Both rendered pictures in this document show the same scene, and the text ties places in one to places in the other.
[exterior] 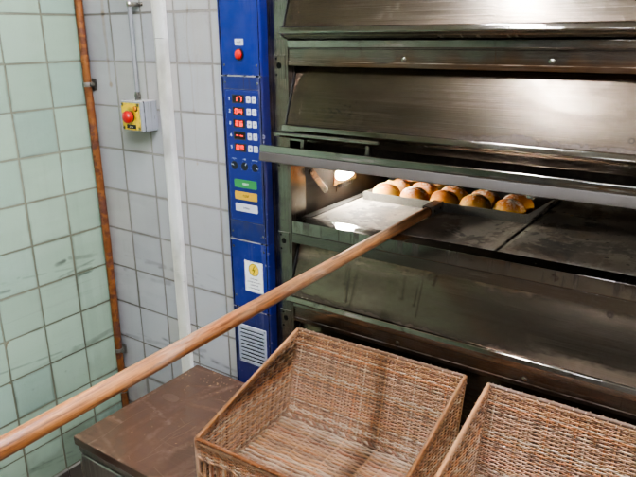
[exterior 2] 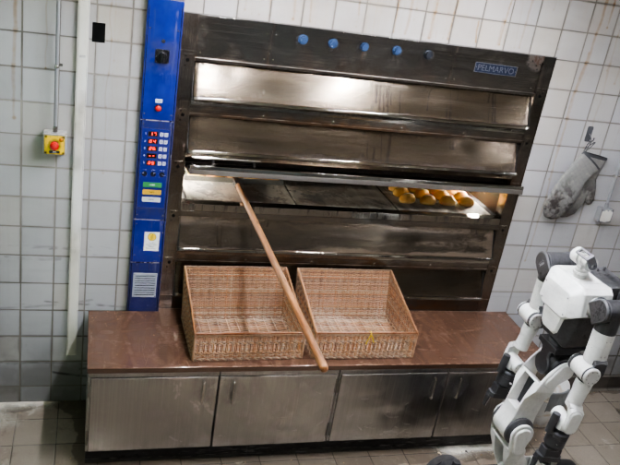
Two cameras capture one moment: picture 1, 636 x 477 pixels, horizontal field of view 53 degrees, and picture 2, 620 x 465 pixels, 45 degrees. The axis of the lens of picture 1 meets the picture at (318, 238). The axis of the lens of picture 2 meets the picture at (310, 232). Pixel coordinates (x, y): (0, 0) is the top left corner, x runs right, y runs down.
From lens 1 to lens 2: 2.72 m
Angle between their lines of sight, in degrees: 50
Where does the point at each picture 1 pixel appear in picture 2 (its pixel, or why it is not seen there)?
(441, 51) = (283, 114)
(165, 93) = (81, 127)
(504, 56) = (314, 119)
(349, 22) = (236, 97)
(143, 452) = (140, 360)
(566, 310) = (329, 227)
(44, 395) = not seen: outside the picture
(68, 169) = not seen: outside the picture
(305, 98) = (198, 134)
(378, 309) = (238, 244)
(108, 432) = (103, 359)
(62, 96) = not seen: outside the picture
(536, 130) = (326, 151)
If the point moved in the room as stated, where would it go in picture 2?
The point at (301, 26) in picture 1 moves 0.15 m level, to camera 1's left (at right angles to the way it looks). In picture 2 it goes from (205, 96) to (180, 98)
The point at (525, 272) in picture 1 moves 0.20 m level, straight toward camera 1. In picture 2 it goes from (315, 213) to (336, 228)
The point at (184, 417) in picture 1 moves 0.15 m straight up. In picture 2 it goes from (132, 338) to (134, 311)
